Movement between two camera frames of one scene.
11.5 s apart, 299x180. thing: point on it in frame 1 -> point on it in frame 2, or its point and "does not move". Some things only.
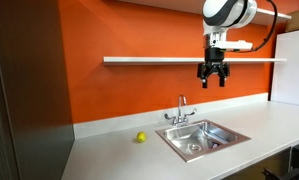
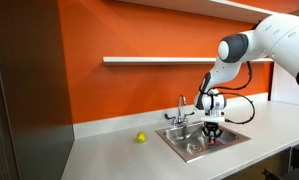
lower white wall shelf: x=177 y=59 does not move
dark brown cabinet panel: x=31 y=132 does not move
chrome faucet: x=180 y=120 does not move
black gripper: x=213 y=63 -> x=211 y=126
